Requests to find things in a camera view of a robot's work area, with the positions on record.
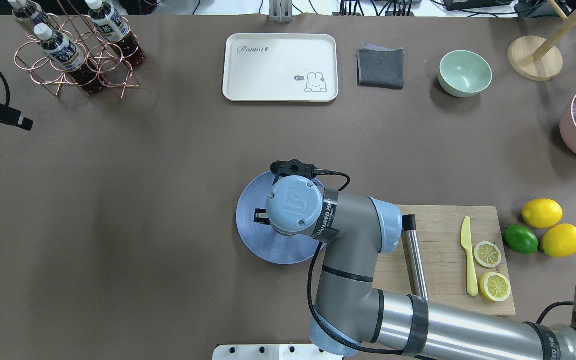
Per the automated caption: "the lemon half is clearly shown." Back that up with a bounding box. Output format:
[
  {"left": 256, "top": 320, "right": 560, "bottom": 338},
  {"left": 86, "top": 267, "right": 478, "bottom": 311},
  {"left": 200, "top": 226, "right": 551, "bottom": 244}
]
[
  {"left": 473, "top": 241, "right": 502, "bottom": 269},
  {"left": 478, "top": 272, "right": 512, "bottom": 302}
]

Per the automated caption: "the lower left bottle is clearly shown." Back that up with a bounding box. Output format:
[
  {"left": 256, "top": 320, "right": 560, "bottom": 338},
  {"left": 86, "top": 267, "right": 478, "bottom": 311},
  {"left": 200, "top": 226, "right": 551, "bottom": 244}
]
[{"left": 86, "top": 0, "right": 146, "bottom": 68}]

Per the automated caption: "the steel muddler black tip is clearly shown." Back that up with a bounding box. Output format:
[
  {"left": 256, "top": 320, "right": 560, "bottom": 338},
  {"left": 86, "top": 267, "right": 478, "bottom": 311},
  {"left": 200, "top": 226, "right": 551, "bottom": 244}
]
[{"left": 402, "top": 214, "right": 430, "bottom": 301}]

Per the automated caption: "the yellow lemon lower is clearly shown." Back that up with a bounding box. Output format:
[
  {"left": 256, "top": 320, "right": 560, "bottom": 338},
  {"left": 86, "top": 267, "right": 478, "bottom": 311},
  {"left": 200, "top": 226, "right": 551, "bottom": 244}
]
[{"left": 541, "top": 223, "right": 576, "bottom": 258}]

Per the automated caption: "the grey folded cloth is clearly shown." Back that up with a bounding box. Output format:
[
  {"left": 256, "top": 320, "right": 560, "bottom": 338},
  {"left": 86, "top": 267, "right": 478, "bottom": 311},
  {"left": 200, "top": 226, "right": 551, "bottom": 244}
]
[{"left": 356, "top": 43, "right": 406, "bottom": 90}]

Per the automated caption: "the yellow plastic knife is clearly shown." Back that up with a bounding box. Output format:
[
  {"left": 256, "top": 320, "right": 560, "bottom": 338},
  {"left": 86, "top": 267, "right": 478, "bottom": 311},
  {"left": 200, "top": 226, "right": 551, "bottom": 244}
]
[{"left": 460, "top": 216, "right": 479, "bottom": 297}]

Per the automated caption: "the wooden cutting board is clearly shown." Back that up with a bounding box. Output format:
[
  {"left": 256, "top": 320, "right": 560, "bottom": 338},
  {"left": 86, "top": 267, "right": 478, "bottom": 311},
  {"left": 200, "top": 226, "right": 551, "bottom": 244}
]
[{"left": 399, "top": 205, "right": 516, "bottom": 317}]

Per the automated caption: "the yellow lemon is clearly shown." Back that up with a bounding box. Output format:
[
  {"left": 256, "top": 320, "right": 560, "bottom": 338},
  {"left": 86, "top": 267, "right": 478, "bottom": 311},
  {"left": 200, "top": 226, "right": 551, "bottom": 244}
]
[
  {"left": 521, "top": 198, "right": 563, "bottom": 229},
  {"left": 541, "top": 223, "right": 576, "bottom": 258}
]

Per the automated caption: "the lemon half lower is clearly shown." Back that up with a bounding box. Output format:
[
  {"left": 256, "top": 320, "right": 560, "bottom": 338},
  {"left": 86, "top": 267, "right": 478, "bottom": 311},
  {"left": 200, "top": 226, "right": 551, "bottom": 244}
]
[{"left": 473, "top": 241, "right": 502, "bottom": 269}]

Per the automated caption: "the green bowl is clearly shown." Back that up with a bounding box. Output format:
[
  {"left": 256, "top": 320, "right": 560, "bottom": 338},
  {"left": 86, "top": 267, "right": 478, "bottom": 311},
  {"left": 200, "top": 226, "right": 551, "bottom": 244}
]
[{"left": 438, "top": 50, "right": 493, "bottom": 98}]

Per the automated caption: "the green lime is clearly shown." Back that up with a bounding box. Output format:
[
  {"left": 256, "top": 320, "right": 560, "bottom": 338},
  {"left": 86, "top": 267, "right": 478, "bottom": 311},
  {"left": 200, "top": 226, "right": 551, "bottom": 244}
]
[{"left": 503, "top": 225, "right": 538, "bottom": 255}]

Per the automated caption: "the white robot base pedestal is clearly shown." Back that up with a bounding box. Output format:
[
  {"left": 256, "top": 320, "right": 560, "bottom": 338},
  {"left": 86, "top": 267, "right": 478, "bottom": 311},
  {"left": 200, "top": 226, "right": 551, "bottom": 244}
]
[{"left": 212, "top": 343, "right": 344, "bottom": 360}]

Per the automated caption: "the yellow lemon upper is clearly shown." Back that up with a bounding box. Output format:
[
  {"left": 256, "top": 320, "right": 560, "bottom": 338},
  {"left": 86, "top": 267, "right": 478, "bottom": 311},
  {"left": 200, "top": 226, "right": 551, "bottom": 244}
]
[{"left": 521, "top": 198, "right": 563, "bottom": 229}]

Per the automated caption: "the copper wire bottle rack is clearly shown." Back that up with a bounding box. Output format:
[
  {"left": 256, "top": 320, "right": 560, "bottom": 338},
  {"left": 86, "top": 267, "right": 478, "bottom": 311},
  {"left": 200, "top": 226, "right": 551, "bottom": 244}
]
[{"left": 13, "top": 6, "right": 146, "bottom": 98}]

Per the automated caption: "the cream rabbit tray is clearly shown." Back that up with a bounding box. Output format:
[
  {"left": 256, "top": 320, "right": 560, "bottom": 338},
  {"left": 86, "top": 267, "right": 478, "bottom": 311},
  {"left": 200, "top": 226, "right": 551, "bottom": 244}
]
[{"left": 222, "top": 33, "right": 339, "bottom": 103}]

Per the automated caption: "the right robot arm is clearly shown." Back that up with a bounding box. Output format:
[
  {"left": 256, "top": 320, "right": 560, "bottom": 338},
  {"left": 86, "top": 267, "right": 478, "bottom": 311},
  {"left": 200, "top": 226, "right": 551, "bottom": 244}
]
[{"left": 263, "top": 175, "right": 576, "bottom": 360}]

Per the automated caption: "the top bottle white cap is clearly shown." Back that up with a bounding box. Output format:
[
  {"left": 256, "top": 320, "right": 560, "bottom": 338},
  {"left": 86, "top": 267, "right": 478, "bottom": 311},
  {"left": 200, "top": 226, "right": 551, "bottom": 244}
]
[{"left": 33, "top": 23, "right": 105, "bottom": 94}]

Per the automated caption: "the wooden glass stand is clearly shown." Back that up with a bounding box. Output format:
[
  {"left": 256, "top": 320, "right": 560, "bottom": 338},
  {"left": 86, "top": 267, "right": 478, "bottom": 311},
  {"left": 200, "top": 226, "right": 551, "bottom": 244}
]
[{"left": 507, "top": 0, "right": 576, "bottom": 82}]

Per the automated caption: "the lemon half upper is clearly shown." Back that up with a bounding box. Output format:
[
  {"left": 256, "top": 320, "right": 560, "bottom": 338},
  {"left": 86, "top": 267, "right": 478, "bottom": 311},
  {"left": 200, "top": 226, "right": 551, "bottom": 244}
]
[{"left": 478, "top": 272, "right": 512, "bottom": 302}]

